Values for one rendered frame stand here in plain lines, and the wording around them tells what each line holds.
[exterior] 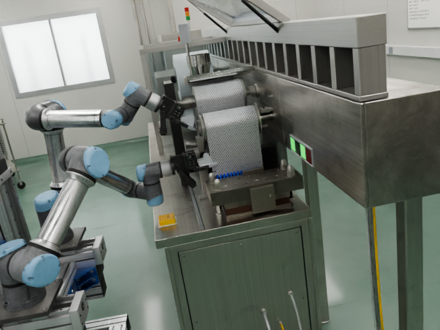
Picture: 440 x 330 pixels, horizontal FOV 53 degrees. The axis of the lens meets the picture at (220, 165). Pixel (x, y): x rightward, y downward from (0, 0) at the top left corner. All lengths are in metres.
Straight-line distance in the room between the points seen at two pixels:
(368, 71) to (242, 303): 1.20
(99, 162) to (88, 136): 5.99
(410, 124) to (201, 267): 1.04
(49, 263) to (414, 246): 1.19
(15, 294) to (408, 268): 1.34
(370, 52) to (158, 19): 6.40
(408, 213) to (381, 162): 0.25
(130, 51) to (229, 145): 5.60
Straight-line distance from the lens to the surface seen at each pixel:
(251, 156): 2.04
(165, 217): 1.96
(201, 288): 1.96
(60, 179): 2.28
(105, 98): 7.57
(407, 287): 1.60
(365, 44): 1.22
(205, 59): 2.66
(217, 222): 1.88
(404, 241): 1.51
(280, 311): 2.11
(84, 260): 2.25
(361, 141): 1.24
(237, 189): 1.85
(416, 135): 1.32
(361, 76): 1.22
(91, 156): 1.69
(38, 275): 1.64
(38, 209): 2.20
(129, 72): 7.50
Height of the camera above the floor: 1.69
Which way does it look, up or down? 17 degrees down
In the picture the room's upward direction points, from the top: 9 degrees counter-clockwise
